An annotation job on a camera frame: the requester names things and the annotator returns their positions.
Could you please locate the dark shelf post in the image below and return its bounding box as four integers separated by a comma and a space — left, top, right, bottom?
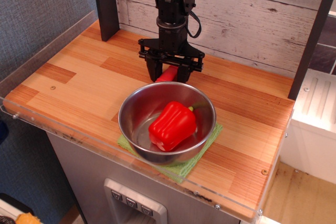
96, 0, 120, 41
288, 0, 333, 100

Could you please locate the red-handled metal fork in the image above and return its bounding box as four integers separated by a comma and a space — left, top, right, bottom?
155, 66, 178, 82

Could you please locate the dark left shelf post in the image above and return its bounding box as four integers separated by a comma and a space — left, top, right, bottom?
96, 0, 120, 41

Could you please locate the yellow object bottom left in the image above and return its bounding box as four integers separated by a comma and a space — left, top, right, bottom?
15, 213, 41, 224

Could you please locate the red bell pepper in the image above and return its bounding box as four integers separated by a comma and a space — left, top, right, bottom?
149, 101, 196, 152

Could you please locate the white toy sink unit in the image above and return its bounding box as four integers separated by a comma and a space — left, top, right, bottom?
279, 10, 336, 185

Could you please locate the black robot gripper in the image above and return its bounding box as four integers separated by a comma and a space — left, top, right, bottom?
139, 27, 205, 82

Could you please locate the clear acrylic table guard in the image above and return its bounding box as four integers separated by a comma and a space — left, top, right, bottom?
4, 93, 294, 223

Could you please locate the dark right shelf post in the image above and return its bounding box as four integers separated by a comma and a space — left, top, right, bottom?
288, 0, 333, 100

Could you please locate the green cloth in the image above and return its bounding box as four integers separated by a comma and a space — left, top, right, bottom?
117, 123, 224, 184

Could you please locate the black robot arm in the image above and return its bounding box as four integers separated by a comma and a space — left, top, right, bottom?
139, 0, 205, 83

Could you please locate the grey cabinet with button panel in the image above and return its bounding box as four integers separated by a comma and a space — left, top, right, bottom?
47, 133, 240, 223

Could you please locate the stainless steel bowl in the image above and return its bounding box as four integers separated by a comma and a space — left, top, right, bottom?
118, 82, 216, 165

